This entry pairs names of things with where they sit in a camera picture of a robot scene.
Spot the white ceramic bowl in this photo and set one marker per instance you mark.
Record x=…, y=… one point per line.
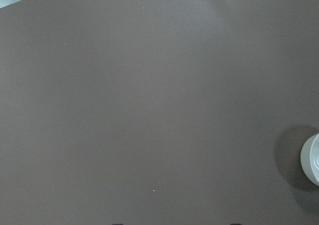
x=310, y=159

